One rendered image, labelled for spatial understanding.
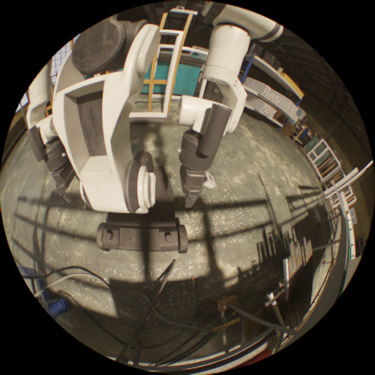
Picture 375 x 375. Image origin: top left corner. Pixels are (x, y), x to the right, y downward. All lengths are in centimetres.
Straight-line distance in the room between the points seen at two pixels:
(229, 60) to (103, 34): 20
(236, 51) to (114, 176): 31
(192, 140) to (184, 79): 317
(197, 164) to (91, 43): 33
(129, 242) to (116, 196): 49
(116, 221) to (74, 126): 64
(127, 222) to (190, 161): 60
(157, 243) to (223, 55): 77
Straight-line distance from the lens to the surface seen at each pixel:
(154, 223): 73
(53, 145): 40
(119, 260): 95
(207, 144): 21
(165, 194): 80
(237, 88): 24
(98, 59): 24
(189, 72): 336
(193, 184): 30
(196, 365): 67
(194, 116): 22
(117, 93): 18
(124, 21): 27
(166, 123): 177
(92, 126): 26
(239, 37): 26
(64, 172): 44
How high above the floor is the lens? 88
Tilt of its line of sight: 58 degrees down
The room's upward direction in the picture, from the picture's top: 23 degrees clockwise
